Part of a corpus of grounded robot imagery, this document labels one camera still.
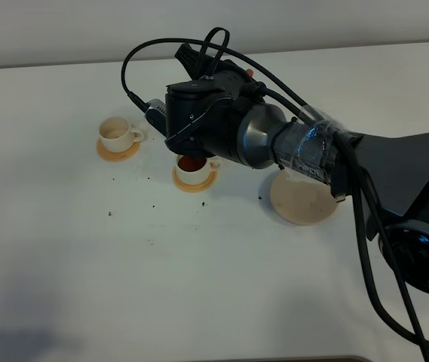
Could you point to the orange coaster middle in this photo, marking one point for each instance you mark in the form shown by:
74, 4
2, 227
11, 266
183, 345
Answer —
205, 185

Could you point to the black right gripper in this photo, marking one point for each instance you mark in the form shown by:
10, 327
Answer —
198, 65

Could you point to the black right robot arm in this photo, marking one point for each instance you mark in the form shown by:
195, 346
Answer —
392, 175

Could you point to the brown clay teapot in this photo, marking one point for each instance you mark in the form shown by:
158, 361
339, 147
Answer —
250, 73

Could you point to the orange coaster far left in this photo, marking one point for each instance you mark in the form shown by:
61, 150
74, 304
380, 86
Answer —
115, 156

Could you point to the white teacup middle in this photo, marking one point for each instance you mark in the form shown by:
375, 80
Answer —
195, 170

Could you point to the white teacup far left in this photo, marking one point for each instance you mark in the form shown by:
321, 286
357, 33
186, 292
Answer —
118, 135

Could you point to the orange coaster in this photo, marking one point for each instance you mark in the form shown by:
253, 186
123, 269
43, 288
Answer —
115, 156
205, 185

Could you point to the beige teapot saucer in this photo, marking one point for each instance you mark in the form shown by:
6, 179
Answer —
301, 200

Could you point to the white teacup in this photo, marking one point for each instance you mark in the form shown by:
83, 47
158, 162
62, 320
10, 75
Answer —
195, 170
118, 135

